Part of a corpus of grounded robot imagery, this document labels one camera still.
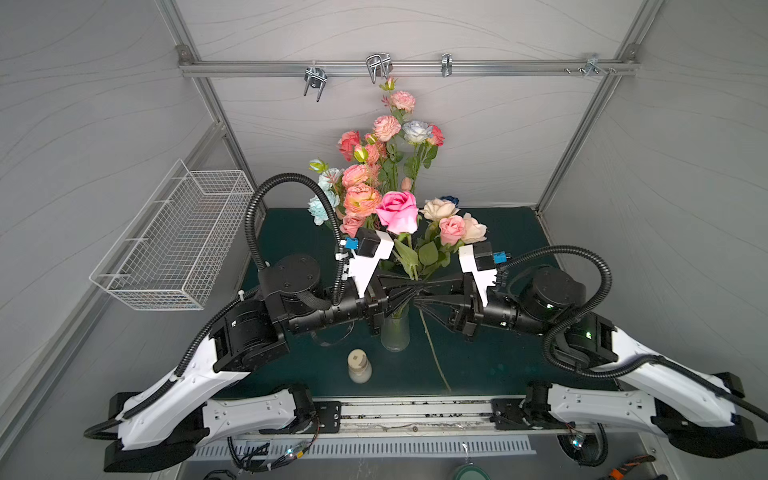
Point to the metal u-bolt clamp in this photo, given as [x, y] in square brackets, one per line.
[315, 78]

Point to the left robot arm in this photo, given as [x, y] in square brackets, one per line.
[166, 424]

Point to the medium pink rose stem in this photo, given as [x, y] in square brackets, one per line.
[351, 224]

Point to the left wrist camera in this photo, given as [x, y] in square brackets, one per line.
[362, 255]

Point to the white blue rose stem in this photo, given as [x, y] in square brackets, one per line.
[416, 133]

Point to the small cream rose stem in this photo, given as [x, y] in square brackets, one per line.
[438, 209]

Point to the green round lid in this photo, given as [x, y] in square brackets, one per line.
[469, 471]

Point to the pink carnation spray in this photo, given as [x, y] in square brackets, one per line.
[375, 153]

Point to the dark blue small flower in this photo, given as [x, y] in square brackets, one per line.
[451, 199]

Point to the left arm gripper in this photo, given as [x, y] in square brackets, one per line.
[382, 289]

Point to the clear ribbed glass vase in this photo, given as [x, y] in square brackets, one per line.
[395, 331]

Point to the white vented strip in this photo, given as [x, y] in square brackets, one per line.
[333, 447]

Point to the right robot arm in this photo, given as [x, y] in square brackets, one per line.
[706, 415]

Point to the orange pink peony stem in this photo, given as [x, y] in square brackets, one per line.
[360, 198]

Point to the pink white rose stem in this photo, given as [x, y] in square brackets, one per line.
[441, 240]

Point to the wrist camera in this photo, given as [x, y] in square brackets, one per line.
[362, 255]
[482, 262]

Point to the cream capped bottle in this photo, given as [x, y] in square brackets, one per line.
[359, 366]

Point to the teal white flower spray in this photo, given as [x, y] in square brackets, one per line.
[329, 179]

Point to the magenta rose stem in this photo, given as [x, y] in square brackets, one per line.
[398, 211]

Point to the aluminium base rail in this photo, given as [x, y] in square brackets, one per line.
[414, 414]

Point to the white wire basket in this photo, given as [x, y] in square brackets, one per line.
[169, 256]

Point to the large pink rose stem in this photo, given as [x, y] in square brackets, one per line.
[347, 144]

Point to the tall pink peony stem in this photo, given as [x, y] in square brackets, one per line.
[400, 104]

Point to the aluminium crossbar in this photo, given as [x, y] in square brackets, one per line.
[399, 68]

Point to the large cream rose stem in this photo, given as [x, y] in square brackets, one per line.
[474, 231]

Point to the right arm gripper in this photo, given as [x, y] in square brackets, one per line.
[466, 309]

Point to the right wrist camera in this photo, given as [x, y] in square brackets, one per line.
[482, 262]

